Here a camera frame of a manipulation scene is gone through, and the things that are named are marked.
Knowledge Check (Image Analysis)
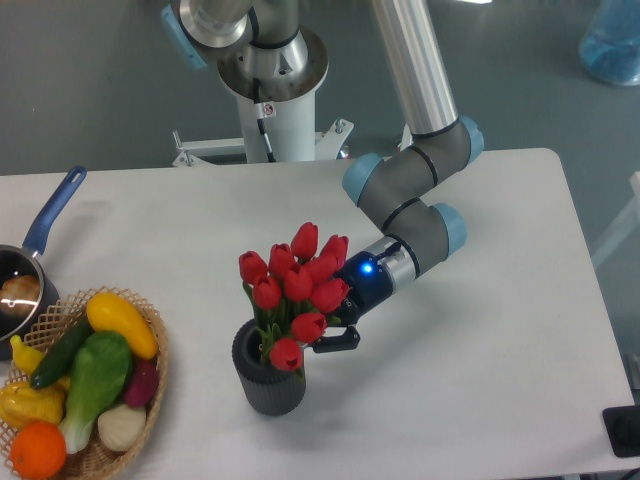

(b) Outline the yellow squash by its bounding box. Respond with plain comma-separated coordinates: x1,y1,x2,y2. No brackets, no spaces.
86,292,159,360

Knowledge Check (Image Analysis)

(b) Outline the purple red onion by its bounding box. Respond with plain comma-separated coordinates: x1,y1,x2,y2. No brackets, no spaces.
123,360,159,407

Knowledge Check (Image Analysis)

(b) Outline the red tulip bouquet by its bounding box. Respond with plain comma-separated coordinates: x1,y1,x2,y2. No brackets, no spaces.
239,222,351,378

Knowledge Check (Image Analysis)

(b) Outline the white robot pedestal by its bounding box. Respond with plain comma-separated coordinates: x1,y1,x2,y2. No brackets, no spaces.
173,26,354,167

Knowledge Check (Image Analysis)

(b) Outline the dark grey ribbed vase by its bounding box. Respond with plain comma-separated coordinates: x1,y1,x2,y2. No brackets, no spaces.
231,320,306,416

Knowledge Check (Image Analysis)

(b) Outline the green cucumber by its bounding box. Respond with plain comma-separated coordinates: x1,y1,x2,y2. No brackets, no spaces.
30,316,94,389

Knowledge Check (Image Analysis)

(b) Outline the green bok choy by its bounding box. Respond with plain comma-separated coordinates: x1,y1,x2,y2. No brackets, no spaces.
59,331,132,455

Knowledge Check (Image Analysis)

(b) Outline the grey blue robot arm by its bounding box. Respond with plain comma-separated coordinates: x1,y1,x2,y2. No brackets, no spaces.
161,1,484,352

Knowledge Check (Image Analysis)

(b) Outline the woven wicker basket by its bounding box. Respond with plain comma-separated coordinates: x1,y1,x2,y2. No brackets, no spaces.
1,287,168,479

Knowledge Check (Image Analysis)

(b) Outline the blue handled saucepan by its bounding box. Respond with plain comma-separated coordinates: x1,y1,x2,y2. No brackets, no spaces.
1,166,87,361

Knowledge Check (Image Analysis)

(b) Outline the orange fruit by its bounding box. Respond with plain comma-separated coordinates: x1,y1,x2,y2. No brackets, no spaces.
9,421,67,479

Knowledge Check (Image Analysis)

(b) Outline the yellow orange gourd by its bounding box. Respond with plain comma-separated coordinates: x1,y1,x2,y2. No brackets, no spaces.
1,381,66,430

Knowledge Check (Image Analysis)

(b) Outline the black device at edge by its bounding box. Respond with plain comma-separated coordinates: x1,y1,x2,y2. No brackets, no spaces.
602,405,639,458

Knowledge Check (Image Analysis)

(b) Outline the white garlic bulb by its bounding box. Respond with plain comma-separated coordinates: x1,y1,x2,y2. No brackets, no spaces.
98,404,147,452

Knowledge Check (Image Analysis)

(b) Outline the white frame at right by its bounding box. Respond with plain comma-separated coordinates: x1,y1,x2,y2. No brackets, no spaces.
591,171,639,269

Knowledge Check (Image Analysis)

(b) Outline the yellow banana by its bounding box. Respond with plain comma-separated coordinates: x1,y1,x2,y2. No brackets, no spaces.
10,335,71,392

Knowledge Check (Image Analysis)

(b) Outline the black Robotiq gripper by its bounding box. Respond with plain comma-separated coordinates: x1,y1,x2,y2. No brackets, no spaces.
304,250,395,354

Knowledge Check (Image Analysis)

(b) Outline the brown bread in pan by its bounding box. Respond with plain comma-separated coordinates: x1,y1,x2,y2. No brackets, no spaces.
1,275,40,318

